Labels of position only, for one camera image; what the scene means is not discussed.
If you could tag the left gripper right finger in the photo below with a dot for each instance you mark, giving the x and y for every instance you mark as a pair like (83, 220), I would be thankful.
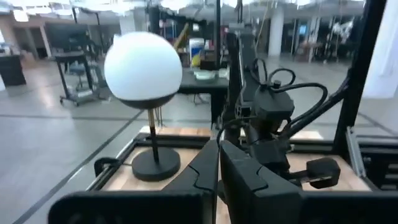
(255, 193)

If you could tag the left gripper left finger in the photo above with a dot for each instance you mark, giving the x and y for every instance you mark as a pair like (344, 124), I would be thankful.
(205, 168)

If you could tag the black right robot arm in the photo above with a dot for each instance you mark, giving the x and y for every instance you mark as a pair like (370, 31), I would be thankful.
(273, 102)

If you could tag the black desk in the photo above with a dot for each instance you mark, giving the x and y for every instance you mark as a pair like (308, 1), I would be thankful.
(199, 87)

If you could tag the white round device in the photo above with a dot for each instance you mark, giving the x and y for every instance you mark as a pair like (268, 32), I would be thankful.
(205, 75)

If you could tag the white and blue canister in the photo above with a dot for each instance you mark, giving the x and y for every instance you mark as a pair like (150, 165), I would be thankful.
(196, 51)

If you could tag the white globe lamp black stand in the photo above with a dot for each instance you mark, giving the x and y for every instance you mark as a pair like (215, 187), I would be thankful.
(143, 65)

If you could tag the white pillar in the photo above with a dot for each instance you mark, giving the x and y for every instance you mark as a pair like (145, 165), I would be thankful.
(276, 31)

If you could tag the black rolling cart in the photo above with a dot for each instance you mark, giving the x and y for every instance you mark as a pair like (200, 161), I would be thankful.
(77, 62)

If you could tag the black cabinet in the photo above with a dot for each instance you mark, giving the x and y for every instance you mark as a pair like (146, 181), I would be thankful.
(12, 71)

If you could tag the black aluminium rig frame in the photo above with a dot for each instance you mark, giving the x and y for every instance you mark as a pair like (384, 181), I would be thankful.
(357, 77)

